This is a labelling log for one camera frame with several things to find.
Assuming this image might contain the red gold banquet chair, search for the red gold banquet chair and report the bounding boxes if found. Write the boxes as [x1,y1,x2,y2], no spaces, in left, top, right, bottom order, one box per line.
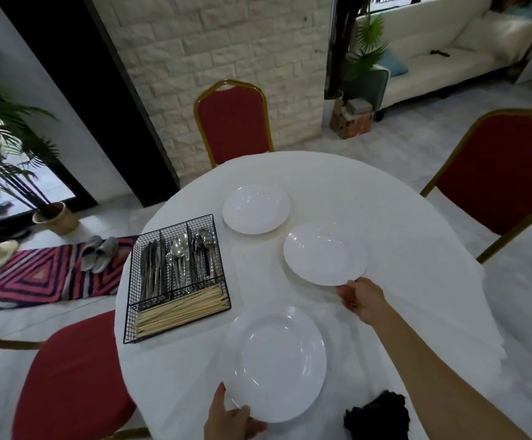
[0,310,150,440]
[419,108,532,265]
[194,79,275,169]

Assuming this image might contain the orange brown crate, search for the orange brown crate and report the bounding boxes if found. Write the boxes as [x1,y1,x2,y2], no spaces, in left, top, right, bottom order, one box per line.
[339,112,375,141]

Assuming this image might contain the black framed glass door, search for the black framed glass door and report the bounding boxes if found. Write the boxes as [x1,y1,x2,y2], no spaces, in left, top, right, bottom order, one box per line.
[0,86,100,246]

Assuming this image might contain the beige slipper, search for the beige slipper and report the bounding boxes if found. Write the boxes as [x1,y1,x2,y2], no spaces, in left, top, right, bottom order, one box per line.
[0,240,20,270]

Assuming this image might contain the pink striped rug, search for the pink striped rug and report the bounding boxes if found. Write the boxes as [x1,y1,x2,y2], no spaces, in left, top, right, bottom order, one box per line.
[0,235,141,315]

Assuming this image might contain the potted palm in white pot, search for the potted palm in white pot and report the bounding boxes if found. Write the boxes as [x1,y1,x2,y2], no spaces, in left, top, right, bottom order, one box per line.
[324,0,388,101]

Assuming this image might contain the black wire cutlery basket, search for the black wire cutlery basket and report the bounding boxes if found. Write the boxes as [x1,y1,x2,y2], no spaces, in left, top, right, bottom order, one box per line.
[123,214,232,345]

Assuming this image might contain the tall palm in woven pot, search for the tall palm in woven pot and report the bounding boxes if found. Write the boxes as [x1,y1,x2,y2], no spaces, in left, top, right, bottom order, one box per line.
[0,38,81,237]

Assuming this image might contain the person's left hand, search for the person's left hand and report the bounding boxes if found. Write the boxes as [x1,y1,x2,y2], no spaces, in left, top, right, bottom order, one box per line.
[203,381,268,440]

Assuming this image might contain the black cleaning cloth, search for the black cleaning cloth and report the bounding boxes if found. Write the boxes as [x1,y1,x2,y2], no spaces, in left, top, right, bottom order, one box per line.
[342,390,412,440]

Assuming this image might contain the bundle of wooden chopsticks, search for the bundle of wooden chopsticks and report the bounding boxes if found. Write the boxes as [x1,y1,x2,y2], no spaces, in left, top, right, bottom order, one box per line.
[135,284,230,339]

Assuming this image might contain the grey slipper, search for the grey slipper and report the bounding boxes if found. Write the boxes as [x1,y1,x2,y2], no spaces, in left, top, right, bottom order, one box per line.
[79,235,104,273]
[91,236,120,274]

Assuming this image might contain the white plate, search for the white plate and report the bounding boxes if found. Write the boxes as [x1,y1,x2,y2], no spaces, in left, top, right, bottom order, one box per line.
[223,306,328,425]
[221,183,292,236]
[283,222,369,287]

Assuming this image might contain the white round tablecloth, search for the white round tablecloth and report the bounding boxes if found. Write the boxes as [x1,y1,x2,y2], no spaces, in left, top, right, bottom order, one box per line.
[113,150,508,440]

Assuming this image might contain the small grey box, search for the small grey box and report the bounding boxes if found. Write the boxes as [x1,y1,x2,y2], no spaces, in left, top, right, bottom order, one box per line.
[346,98,373,116]

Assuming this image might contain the cream sofa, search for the cream sofa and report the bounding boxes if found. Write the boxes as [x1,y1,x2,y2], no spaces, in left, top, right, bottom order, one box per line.
[366,0,532,120]

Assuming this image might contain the blue cushion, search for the blue cushion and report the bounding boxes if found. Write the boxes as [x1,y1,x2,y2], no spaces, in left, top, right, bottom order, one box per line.
[378,49,409,78]

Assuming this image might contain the person's right hand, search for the person's right hand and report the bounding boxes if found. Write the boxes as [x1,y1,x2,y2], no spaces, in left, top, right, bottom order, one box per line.
[336,277,391,326]

